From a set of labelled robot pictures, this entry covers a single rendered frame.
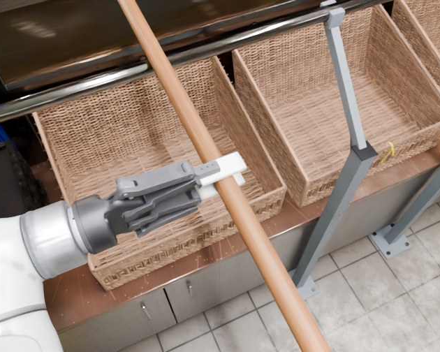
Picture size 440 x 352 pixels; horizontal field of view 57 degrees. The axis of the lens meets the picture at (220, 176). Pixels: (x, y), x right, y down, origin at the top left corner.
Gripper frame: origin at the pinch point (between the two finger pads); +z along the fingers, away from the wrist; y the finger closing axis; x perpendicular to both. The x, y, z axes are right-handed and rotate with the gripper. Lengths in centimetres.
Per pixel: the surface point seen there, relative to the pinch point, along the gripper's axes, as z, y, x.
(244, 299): 16, 119, -10
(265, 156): 26, 44, -26
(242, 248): 12, 61, -10
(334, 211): 36, 49, -5
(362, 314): 56, 119, 15
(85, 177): -23, 60, -52
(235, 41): 15.7, 2.0, -27.4
